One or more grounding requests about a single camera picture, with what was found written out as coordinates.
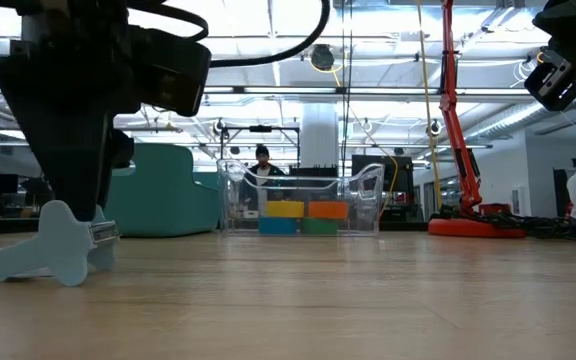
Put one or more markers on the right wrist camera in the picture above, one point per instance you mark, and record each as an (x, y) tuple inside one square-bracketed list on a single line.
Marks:
[(553, 80)]

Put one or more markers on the black background camera rig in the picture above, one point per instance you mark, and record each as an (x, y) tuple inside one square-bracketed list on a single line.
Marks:
[(260, 129)]

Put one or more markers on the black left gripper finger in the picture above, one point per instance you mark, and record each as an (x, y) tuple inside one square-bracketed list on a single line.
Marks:
[(120, 148), (68, 140)]

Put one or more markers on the clear plastic bin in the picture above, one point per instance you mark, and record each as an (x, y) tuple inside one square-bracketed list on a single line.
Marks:
[(363, 210)]

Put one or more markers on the teal plastic bin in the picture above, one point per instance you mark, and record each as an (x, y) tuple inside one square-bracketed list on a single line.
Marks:
[(168, 200)]

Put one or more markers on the light blue staple remover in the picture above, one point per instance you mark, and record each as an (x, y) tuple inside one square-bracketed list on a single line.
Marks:
[(53, 245)]

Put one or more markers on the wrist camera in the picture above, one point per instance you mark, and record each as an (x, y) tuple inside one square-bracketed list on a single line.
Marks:
[(553, 80), (168, 70)]

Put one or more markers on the yellow tape roll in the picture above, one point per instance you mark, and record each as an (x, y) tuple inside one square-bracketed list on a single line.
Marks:
[(285, 209)]

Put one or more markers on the orange tape roll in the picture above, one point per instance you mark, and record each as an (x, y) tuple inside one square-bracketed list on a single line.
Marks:
[(328, 210)]

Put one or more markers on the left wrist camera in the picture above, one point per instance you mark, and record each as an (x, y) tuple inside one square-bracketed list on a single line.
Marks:
[(168, 70)]

